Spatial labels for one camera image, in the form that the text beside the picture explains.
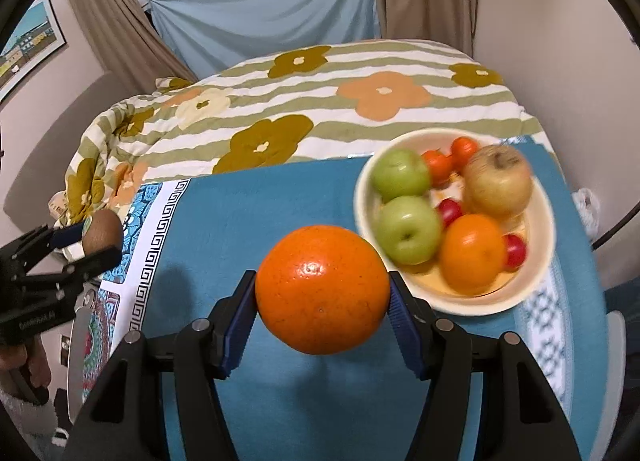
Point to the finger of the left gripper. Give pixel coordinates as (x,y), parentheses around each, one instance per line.
(55,235)
(73,276)

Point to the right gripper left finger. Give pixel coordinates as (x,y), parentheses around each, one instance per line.
(207,351)

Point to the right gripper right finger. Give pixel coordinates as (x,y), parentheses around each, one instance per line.
(438,351)

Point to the brown kiwi with sticker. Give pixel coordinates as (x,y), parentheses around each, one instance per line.
(102,229)

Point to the large orange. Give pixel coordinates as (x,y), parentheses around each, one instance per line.
(472,254)
(322,290)

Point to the green apple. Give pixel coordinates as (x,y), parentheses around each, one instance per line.
(408,230)
(400,172)

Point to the large red tomato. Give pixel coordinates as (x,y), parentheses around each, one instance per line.
(516,251)

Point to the small mandarin orange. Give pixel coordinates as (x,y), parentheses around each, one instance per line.
(461,150)

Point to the left hand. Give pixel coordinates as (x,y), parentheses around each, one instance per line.
(25,371)

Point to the cream ceramic bowl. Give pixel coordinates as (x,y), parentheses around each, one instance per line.
(536,225)

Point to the yellow red apple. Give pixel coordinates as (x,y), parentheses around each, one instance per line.
(498,182)

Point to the white plastic bag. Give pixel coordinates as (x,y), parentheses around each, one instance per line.
(588,208)

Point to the framed houses picture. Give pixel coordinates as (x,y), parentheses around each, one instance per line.
(37,36)

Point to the left beige curtain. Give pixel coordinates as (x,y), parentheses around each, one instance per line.
(124,41)

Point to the floral striped duvet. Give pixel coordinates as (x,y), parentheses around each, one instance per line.
(327,101)

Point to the light blue hanging sheet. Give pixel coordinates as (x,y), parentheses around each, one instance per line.
(210,36)

